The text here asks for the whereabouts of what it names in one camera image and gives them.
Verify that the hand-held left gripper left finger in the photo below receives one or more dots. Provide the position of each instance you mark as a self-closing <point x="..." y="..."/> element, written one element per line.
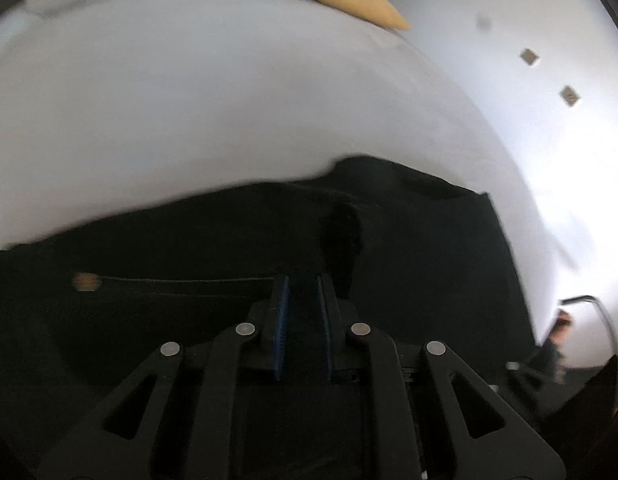
<point x="281" y="320"/>

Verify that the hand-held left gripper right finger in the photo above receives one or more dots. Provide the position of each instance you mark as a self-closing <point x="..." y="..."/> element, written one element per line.
<point x="325" y="320"/>

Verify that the black pants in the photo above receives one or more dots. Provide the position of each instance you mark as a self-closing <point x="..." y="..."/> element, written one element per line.
<point x="189" y="240"/>

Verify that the bed with white sheet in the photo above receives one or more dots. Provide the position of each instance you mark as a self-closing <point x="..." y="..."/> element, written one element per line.
<point x="214" y="100"/>

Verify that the brown cloth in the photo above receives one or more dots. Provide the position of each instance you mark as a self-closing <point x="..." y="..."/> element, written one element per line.
<point x="562" y="326"/>

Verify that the dark metal chair frame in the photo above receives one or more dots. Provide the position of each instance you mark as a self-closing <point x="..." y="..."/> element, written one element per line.
<point x="591" y="305"/>

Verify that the grey wall socket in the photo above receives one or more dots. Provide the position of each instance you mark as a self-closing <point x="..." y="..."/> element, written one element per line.
<point x="569" y="95"/>
<point x="529" y="56"/>

